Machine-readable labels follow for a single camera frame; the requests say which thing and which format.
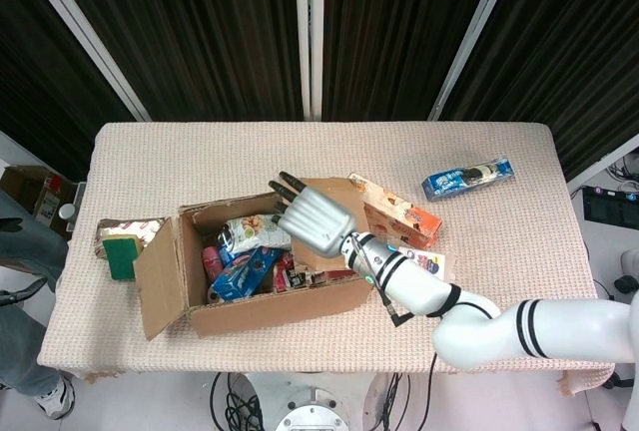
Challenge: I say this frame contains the black cable bundle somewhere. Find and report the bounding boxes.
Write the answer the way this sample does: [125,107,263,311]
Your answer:
[209,370,266,431]

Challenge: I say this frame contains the blue cookie box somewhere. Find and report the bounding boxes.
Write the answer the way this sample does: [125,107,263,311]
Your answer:
[207,245,286,302]

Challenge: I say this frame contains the green scouring sponge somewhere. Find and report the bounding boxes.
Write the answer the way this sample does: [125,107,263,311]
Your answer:
[102,235,144,281]

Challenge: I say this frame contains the orange snack box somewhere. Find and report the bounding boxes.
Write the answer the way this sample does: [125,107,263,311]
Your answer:
[347,173,444,247]

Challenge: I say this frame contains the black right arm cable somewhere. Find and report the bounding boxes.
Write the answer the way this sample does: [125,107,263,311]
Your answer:
[348,233,463,431]

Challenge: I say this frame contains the black monitor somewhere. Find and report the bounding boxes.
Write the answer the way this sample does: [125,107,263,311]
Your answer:
[581,184,639,227]

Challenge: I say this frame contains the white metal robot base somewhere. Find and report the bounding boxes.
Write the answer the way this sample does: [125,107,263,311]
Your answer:
[244,370,380,431]

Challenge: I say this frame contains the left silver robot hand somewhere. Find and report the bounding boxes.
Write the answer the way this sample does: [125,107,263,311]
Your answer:
[0,275,46,306]

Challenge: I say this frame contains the white green chips bag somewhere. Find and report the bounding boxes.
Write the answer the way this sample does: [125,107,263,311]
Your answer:
[217,214,294,255]

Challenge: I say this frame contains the beige woven tablecloth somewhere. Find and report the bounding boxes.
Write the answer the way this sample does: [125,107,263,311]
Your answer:
[37,121,615,397]

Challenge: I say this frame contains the red drink can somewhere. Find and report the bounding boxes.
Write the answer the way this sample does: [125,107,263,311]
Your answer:
[201,245,225,278]

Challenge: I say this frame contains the red snack packets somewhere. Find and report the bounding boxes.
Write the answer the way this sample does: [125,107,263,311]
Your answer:
[273,250,350,293]

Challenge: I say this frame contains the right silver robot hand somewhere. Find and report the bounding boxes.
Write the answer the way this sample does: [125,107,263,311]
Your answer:
[268,170,360,260]

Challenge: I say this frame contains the black pleated curtain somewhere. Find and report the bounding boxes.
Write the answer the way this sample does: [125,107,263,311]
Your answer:
[0,0,639,183]

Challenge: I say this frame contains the white metal frame post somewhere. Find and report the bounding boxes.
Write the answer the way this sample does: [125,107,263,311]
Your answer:
[427,0,523,121]
[566,131,639,189]
[12,0,151,123]
[294,0,325,121]

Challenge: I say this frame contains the white sponge in plastic wrap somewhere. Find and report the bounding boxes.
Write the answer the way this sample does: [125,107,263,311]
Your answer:
[396,245,456,282]

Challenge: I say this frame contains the brown red snack packet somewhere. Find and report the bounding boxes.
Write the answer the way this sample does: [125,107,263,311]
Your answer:
[94,216,169,258]

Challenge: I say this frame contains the small cardboard box with label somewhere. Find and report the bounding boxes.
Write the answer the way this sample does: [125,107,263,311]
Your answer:
[0,165,77,242]

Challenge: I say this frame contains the brown cardboard box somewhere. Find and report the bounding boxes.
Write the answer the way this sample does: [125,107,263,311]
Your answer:
[134,176,375,342]

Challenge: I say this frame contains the grey bracket with round knob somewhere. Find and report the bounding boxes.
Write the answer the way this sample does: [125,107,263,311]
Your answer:
[57,181,87,233]

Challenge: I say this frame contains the blue cookie pack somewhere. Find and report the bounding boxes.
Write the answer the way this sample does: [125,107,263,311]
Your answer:
[420,155,516,203]

